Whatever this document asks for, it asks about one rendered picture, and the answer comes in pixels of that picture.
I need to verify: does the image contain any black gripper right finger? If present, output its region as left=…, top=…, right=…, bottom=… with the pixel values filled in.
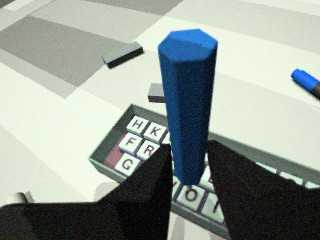
left=207, top=140, right=320, bottom=240

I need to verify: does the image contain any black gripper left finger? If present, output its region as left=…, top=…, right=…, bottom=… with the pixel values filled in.
left=0, top=143, right=173, bottom=240

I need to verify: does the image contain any grey keyboard with white letter keys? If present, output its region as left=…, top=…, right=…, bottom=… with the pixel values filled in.
left=87, top=102, right=320, bottom=240

